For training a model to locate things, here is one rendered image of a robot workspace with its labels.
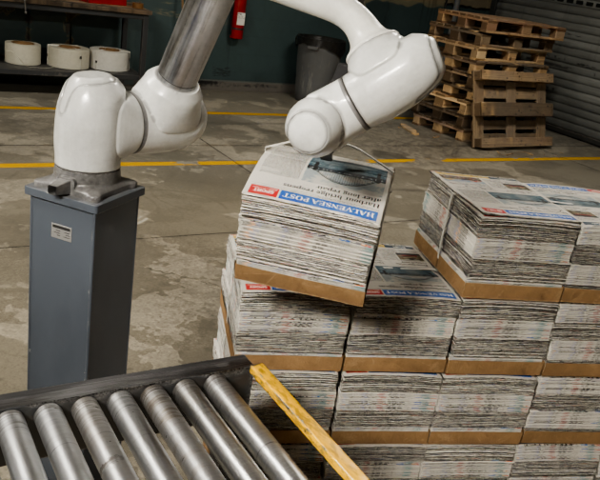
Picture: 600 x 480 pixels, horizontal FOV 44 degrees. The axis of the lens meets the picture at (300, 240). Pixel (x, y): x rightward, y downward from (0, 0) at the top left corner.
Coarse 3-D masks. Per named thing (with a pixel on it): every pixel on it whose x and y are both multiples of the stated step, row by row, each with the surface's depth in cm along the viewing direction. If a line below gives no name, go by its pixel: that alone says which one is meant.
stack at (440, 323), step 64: (384, 256) 213; (256, 320) 182; (320, 320) 186; (384, 320) 191; (448, 320) 195; (512, 320) 198; (576, 320) 203; (256, 384) 190; (320, 384) 194; (384, 384) 197; (448, 384) 202; (512, 384) 206; (576, 384) 211; (384, 448) 205; (448, 448) 210; (512, 448) 215; (576, 448) 220
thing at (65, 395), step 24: (216, 360) 152; (240, 360) 153; (72, 384) 136; (96, 384) 138; (120, 384) 139; (144, 384) 140; (168, 384) 142; (240, 384) 152; (0, 408) 127; (24, 408) 128; (144, 408) 142; (120, 432) 141; (0, 456) 130; (48, 456) 135
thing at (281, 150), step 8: (272, 152) 161; (280, 152) 163; (288, 152) 164; (296, 152) 165; (304, 160) 160; (312, 160) 161; (320, 160) 162; (336, 160) 164; (344, 160) 164; (352, 160) 166; (344, 168) 159; (352, 168) 160; (360, 168) 160; (368, 168) 162; (376, 168) 163; (384, 168) 164; (392, 168) 166; (384, 176) 157
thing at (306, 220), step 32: (288, 160) 159; (256, 192) 147; (288, 192) 148; (320, 192) 149; (352, 192) 151; (384, 192) 152; (256, 224) 151; (288, 224) 148; (320, 224) 146; (352, 224) 145; (256, 256) 156; (288, 256) 154; (320, 256) 152; (352, 256) 150; (352, 288) 155
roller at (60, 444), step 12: (48, 408) 129; (60, 408) 131; (36, 420) 128; (48, 420) 126; (60, 420) 126; (48, 432) 124; (60, 432) 123; (72, 432) 126; (48, 444) 122; (60, 444) 121; (72, 444) 121; (60, 456) 118; (72, 456) 118; (60, 468) 117; (72, 468) 116; (84, 468) 116
